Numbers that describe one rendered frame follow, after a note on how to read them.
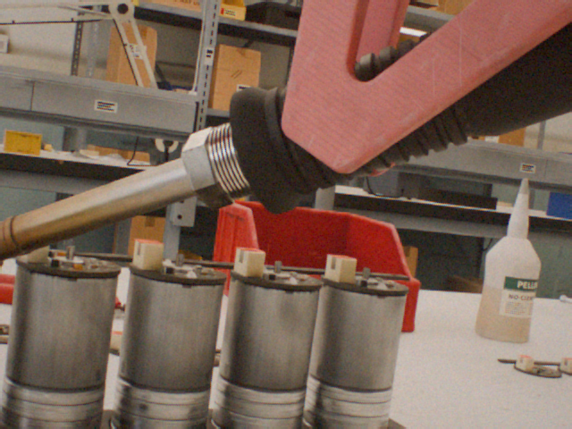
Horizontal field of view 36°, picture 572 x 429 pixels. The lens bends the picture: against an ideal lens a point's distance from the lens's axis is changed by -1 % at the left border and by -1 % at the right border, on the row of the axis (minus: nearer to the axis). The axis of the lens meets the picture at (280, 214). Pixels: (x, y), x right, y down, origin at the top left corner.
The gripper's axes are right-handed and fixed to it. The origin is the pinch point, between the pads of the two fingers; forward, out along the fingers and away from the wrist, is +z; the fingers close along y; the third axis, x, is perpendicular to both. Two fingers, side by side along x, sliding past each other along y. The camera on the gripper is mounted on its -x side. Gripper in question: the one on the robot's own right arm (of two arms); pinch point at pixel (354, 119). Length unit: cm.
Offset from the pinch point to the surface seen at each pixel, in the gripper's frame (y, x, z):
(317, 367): -7.6, 1.2, 6.7
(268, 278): -5.6, -0.9, 4.9
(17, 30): -356, -255, 82
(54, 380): -1.6, -2.8, 8.9
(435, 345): -33.8, 2.9, 9.8
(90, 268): -2.4, -3.8, 6.5
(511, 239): -39.9, 2.6, 3.0
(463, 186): -534, -52, 29
